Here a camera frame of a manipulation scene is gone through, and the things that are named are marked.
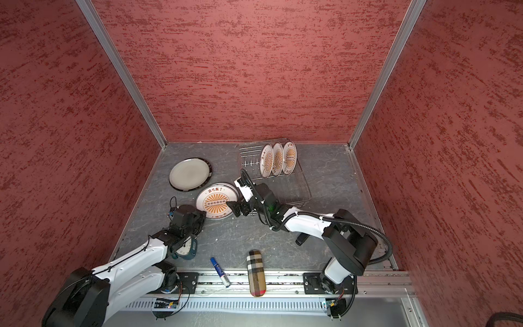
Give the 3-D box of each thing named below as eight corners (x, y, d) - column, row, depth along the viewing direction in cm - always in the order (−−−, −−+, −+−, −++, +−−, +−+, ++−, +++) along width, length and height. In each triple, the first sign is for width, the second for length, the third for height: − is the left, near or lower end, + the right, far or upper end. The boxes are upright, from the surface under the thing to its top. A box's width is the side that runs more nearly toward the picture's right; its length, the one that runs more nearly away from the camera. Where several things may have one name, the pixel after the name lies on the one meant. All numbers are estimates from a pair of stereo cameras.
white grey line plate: (167, 189, 103) (164, 185, 100) (177, 162, 115) (175, 158, 112) (205, 189, 103) (203, 185, 100) (211, 162, 115) (210, 158, 112)
